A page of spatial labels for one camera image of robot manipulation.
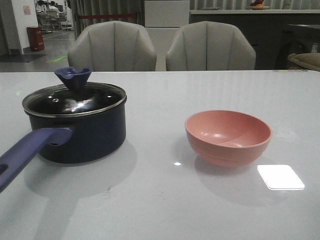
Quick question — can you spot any pink plastic bowl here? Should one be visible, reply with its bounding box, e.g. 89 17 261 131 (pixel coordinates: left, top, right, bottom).
184 110 272 168

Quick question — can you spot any glass lid with blue knob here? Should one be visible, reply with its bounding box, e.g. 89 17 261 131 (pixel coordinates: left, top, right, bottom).
22 66 127 118

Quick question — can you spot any dark blue saucepan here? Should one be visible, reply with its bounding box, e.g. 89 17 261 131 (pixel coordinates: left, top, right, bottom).
0 103 126 191

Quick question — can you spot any right beige upholstered chair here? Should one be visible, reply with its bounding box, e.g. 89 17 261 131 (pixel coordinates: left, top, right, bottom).
165 21 256 71

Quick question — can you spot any beige upholstered chair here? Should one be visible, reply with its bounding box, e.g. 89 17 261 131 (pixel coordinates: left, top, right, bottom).
67 20 157 72
165 21 256 71

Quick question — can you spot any left beige upholstered chair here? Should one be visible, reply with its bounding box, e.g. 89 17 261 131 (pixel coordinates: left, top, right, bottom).
67 20 157 72

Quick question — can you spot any white cabinet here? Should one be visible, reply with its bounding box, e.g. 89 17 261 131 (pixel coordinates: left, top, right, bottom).
144 0 190 72

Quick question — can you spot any red barrier belt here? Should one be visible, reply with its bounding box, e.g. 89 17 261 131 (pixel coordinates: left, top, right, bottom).
78 13 138 20

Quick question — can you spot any grey pleated curtain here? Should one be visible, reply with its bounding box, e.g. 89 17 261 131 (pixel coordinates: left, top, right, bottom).
68 0 145 36

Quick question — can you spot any dark counter with white top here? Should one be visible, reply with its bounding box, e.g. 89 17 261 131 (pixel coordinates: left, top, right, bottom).
189 9 320 70

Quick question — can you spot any red trash bin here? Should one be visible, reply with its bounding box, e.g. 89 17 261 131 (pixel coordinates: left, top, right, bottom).
26 26 45 52

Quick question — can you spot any fruit plate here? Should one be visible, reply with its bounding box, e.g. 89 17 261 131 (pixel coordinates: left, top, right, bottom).
248 0 270 10

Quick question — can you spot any tan cushion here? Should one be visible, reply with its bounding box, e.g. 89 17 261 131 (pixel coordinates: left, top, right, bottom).
287 52 320 72

